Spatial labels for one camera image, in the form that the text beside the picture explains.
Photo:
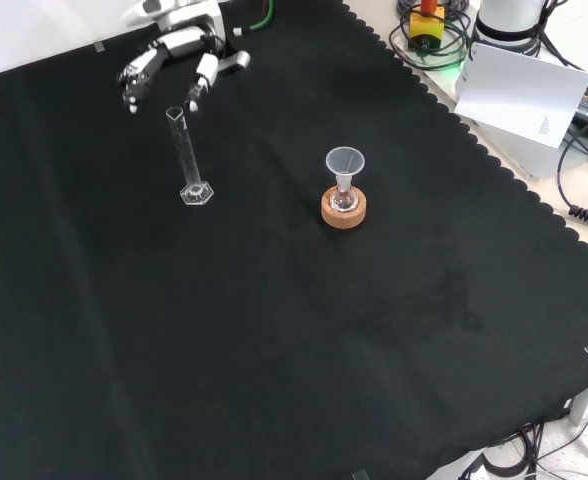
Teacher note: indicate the black table cloth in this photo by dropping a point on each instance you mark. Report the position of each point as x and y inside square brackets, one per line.
[274, 350]

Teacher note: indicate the clear plastic funnel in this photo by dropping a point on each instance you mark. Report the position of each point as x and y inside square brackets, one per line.
[345, 161]

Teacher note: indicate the clear graduated cylinder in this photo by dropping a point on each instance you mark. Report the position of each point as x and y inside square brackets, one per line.
[197, 194]

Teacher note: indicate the yellow stop button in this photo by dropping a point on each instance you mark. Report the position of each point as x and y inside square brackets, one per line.
[426, 25]

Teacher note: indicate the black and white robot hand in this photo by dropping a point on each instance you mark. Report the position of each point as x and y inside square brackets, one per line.
[181, 41]

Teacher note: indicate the clear round-bottom flask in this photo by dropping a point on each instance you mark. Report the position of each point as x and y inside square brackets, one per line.
[344, 200]

